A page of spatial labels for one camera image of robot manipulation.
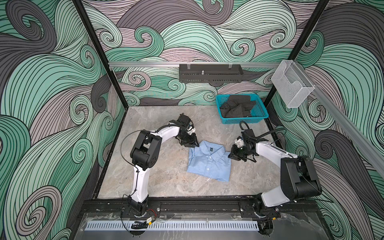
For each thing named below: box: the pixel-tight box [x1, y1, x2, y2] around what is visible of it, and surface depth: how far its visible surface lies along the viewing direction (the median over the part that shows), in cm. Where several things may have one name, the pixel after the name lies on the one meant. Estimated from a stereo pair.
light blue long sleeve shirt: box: [187, 140, 232, 182], surface depth 87 cm
